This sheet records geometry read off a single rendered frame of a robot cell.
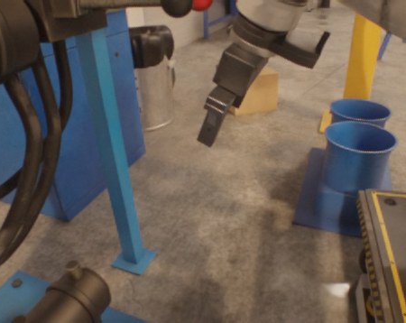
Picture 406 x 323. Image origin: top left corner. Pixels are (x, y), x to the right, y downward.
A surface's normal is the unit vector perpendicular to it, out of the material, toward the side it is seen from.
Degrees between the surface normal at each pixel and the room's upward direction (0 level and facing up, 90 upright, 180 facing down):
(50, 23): 90
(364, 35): 90
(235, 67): 97
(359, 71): 90
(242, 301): 0
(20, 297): 0
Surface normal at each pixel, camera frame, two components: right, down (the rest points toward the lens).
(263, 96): 0.28, 0.47
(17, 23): 0.90, -0.01
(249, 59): 0.28, -0.66
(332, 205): -0.38, 0.48
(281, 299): -0.04, -0.86
